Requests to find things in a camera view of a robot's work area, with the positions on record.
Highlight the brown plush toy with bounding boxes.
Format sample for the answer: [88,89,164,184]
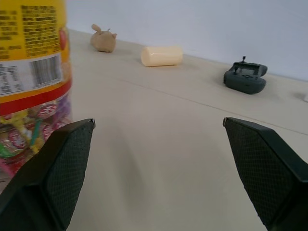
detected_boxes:
[90,24,118,53]

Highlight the dark grey remote controller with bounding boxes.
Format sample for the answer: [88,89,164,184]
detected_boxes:
[223,55,269,95]

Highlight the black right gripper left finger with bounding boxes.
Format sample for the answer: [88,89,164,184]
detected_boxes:
[0,118,97,231]

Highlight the cream plastic cylinder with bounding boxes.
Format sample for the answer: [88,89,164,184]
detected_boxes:
[141,46,183,68]

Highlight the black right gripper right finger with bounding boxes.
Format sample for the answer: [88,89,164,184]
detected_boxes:
[222,117,308,231]

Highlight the yellow-labelled candy jar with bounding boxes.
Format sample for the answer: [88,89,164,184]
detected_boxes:
[0,0,74,192]

